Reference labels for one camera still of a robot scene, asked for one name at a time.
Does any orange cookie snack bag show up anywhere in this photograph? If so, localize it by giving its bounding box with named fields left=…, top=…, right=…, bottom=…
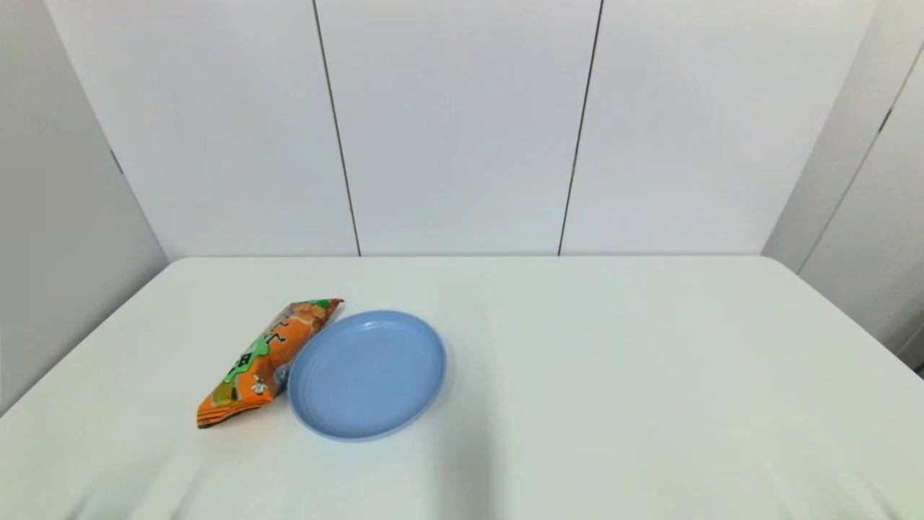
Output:
left=196, top=298, right=345, bottom=430

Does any blue round plate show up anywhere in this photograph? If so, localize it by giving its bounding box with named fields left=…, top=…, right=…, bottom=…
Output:
left=287, top=310, right=448, bottom=442

